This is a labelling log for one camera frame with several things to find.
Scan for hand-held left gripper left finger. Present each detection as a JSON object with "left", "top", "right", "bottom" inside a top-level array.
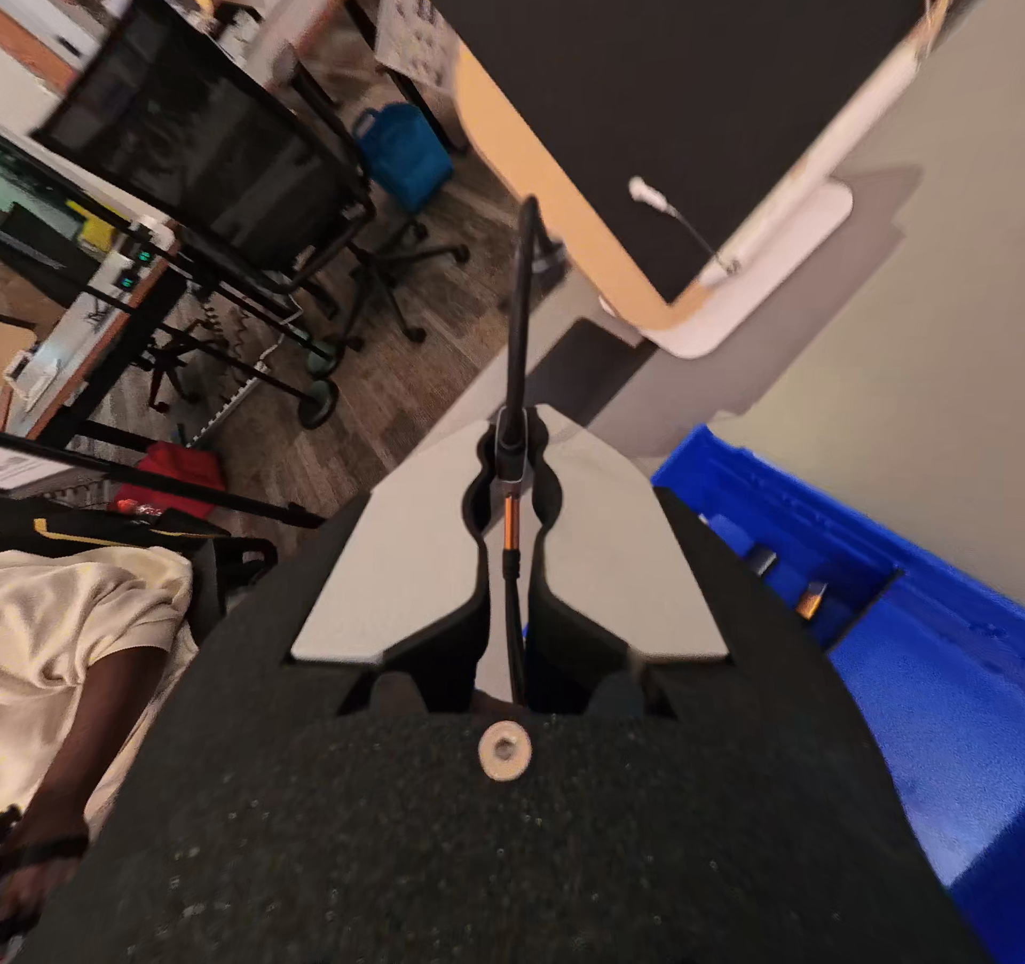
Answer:
[{"left": 290, "top": 418, "right": 491, "bottom": 714}]

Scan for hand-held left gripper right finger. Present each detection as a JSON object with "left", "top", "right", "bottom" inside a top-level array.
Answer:
[{"left": 524, "top": 403, "right": 730, "bottom": 714}]

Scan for blue storage bin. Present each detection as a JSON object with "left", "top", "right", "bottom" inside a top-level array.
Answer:
[{"left": 651, "top": 424, "right": 1025, "bottom": 964}]

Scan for grey desk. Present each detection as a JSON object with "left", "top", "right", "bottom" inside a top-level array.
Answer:
[{"left": 364, "top": 0, "right": 1025, "bottom": 605}]

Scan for black bin divider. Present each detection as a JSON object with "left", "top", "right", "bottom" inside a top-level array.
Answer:
[{"left": 825, "top": 567, "right": 908, "bottom": 654}]

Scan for red storage bin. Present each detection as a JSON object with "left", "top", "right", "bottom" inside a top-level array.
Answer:
[{"left": 114, "top": 440, "right": 227, "bottom": 518}]

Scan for blue bag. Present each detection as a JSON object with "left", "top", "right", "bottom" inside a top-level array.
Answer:
[{"left": 351, "top": 103, "right": 458, "bottom": 214}]

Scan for printed paper sheet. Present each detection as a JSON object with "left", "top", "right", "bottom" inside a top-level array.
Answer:
[{"left": 375, "top": 0, "right": 459, "bottom": 90}]

